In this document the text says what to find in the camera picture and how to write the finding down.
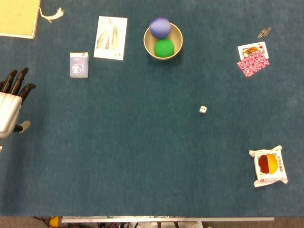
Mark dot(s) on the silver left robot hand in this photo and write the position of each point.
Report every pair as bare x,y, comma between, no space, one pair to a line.
9,107

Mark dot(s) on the white die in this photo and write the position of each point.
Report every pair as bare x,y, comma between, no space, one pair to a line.
202,110

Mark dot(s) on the blue card box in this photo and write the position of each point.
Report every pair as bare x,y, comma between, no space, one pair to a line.
79,65

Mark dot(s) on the yellow book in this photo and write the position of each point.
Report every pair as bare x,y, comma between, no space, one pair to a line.
17,17

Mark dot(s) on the cream tassel bookmark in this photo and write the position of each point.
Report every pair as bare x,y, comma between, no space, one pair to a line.
53,15

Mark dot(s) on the white illustrated postcard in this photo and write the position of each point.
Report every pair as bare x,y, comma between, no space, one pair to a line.
110,38

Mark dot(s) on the yellow object under table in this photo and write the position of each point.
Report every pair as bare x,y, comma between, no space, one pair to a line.
54,222

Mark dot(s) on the green ball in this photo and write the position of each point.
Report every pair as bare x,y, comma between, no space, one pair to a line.
164,48

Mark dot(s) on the purple ball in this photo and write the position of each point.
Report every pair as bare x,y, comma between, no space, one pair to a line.
160,27

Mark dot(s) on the beige round bowl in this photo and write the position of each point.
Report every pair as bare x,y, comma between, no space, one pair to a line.
177,35

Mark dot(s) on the red patterned playing card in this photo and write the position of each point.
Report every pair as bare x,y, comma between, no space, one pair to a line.
253,65

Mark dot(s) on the face-up playing card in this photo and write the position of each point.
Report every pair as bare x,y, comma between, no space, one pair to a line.
253,48

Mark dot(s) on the white snack packet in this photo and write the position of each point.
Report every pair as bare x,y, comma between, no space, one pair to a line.
269,167

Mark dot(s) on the aluminium table frame rail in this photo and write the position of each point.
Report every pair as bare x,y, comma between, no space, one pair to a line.
166,219

